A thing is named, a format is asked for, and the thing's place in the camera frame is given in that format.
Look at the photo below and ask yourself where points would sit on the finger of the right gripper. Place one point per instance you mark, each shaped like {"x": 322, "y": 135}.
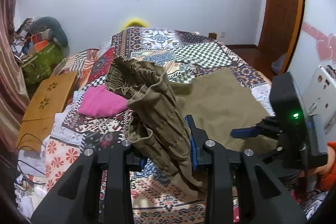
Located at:
{"x": 250, "y": 132}

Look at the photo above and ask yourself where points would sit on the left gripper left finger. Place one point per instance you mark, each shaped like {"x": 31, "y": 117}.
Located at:
{"x": 135, "y": 160}

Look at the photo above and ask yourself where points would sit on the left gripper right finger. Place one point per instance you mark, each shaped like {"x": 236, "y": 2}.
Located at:
{"x": 200, "y": 159}

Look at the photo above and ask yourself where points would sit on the olive khaki pants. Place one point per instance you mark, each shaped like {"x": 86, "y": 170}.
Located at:
{"x": 217, "y": 102}

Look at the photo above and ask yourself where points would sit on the right hand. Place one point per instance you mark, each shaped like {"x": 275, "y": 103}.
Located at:
{"x": 327, "y": 177}

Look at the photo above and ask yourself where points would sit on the patchwork patterned bed quilt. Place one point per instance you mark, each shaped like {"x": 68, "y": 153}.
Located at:
{"x": 96, "y": 188}

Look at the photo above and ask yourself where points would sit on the pink folded cloth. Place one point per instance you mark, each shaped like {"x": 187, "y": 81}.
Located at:
{"x": 98, "y": 102}

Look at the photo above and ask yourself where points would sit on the purple grey cloth bundle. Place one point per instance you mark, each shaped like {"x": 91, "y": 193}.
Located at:
{"x": 277, "y": 65}

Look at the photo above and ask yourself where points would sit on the wooden folding bed table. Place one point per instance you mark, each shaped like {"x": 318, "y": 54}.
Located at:
{"x": 50, "y": 98}

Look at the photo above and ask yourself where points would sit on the brown wooden door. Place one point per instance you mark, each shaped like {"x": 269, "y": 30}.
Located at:
{"x": 280, "y": 29}

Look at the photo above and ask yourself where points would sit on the yellow round object behind bed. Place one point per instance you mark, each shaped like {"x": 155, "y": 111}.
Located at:
{"x": 135, "y": 22}

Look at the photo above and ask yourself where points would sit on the green patterned storage bag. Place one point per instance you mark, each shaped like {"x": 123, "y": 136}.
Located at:
{"x": 42, "y": 64}

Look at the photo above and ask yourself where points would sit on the striped maroon curtain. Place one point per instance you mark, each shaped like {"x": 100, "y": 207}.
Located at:
{"x": 14, "y": 97}

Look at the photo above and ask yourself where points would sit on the grey plush pillow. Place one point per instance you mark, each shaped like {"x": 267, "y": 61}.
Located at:
{"x": 50, "y": 23}

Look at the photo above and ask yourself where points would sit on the wooden bed post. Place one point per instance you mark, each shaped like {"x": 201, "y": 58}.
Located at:
{"x": 213, "y": 35}

